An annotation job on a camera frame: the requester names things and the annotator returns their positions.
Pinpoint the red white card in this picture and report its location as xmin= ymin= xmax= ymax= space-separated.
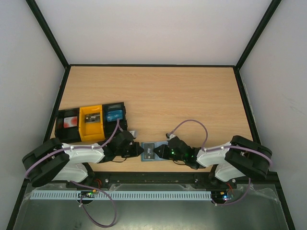
xmin=63 ymin=116 xmax=78 ymax=128

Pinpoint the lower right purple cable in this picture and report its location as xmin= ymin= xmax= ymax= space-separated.
xmin=212 ymin=177 xmax=251 ymax=207

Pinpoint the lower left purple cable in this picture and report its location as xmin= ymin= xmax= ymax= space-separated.
xmin=69 ymin=182 xmax=118 ymax=228

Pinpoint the light blue slotted cable duct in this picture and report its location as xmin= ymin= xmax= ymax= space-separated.
xmin=29 ymin=190 xmax=212 ymax=201

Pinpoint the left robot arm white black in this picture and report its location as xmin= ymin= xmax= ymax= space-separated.
xmin=22 ymin=130 xmax=144 ymax=187

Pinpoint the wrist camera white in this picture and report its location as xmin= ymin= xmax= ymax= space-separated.
xmin=130 ymin=130 xmax=138 ymax=139
xmin=166 ymin=133 xmax=176 ymax=140

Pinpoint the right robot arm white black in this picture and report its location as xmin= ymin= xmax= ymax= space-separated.
xmin=153 ymin=135 xmax=272 ymax=188

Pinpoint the black tray right compartment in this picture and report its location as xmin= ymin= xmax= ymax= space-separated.
xmin=102 ymin=102 xmax=128 ymax=138

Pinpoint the black tray left compartment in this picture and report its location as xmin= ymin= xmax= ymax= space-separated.
xmin=55 ymin=108 xmax=81 ymax=143

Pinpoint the black VIP card in tray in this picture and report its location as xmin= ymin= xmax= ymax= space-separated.
xmin=84 ymin=113 xmax=100 ymax=123

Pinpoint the black tray compartment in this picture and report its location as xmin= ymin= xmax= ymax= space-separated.
xmin=55 ymin=108 xmax=81 ymax=143
xmin=102 ymin=102 xmax=128 ymax=138

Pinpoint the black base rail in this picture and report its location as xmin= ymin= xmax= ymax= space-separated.
xmin=67 ymin=171 xmax=279 ymax=190

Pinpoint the black vip card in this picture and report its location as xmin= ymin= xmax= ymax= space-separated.
xmin=141 ymin=142 xmax=155 ymax=161
xmin=84 ymin=113 xmax=100 ymax=123

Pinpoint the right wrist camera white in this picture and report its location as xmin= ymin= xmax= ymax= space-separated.
xmin=166 ymin=133 xmax=176 ymax=140

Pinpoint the blue card in tray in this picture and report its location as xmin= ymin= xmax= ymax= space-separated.
xmin=106 ymin=110 xmax=123 ymax=122

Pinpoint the black aluminium frame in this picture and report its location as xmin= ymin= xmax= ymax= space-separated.
xmin=6 ymin=0 xmax=295 ymax=230

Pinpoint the teal leather card holder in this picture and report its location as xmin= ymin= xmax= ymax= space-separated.
xmin=141 ymin=141 xmax=167 ymax=162

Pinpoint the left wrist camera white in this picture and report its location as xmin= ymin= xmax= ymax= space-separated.
xmin=130 ymin=130 xmax=138 ymax=139

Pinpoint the yellow tray middle compartment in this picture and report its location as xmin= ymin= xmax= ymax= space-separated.
xmin=79 ymin=105 xmax=105 ymax=142

